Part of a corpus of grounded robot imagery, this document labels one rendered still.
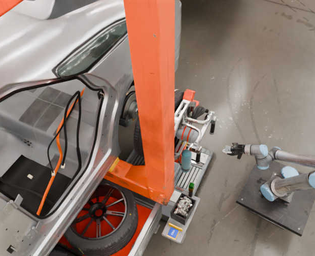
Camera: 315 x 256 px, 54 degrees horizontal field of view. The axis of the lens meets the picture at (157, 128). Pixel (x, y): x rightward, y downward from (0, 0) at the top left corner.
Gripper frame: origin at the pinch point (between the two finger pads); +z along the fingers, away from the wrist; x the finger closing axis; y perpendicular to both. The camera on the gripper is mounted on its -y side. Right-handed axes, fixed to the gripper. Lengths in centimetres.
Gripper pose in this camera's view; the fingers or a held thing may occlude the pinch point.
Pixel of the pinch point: (223, 151)
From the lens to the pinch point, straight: 277.4
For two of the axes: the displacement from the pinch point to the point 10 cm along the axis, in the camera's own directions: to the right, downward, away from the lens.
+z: -8.2, 0.3, 5.7
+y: -4.3, -6.8, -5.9
